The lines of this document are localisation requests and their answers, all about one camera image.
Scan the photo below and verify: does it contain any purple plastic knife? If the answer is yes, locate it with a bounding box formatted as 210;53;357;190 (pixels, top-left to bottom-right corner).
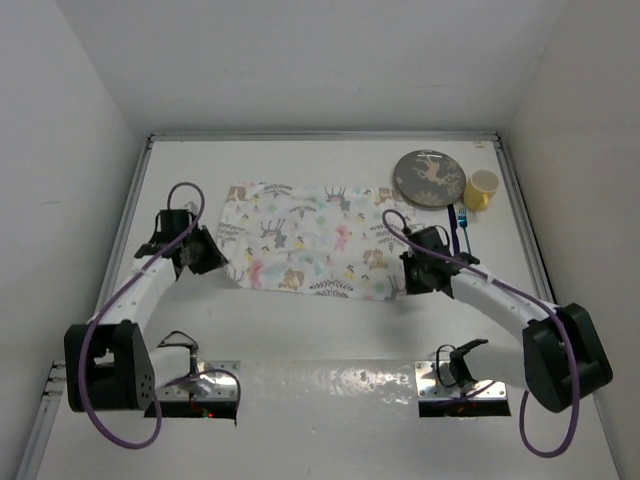
447;204;460;255

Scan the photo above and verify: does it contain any blue plastic fork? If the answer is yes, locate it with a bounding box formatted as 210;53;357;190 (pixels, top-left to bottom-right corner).
458;206;472;254

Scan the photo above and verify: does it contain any dark reindeer plate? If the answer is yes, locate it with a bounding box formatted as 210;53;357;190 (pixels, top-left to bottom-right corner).
392;150;466;209

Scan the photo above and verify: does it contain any animal print cloth placemat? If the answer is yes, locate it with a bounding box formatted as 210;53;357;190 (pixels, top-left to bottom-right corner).
216;182;416;300

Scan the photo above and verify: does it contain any yellow cup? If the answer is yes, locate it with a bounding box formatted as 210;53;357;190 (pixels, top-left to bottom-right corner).
463;170;500;212

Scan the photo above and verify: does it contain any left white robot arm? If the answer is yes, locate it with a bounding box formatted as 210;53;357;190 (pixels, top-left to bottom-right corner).
64;209;227;412

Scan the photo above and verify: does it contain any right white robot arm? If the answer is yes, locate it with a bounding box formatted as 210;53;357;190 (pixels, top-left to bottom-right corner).
401;227;613;413

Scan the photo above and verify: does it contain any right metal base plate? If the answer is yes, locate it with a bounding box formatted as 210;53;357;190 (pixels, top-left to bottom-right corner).
414;359;507;402

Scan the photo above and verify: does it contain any metal base plate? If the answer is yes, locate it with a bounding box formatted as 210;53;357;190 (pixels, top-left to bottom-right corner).
414;359;507;402
156;360;240;401

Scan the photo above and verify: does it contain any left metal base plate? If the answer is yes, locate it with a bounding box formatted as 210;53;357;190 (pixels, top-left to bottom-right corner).
156;360;240;401

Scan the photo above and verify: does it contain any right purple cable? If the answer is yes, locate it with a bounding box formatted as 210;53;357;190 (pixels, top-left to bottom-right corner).
381;209;584;458

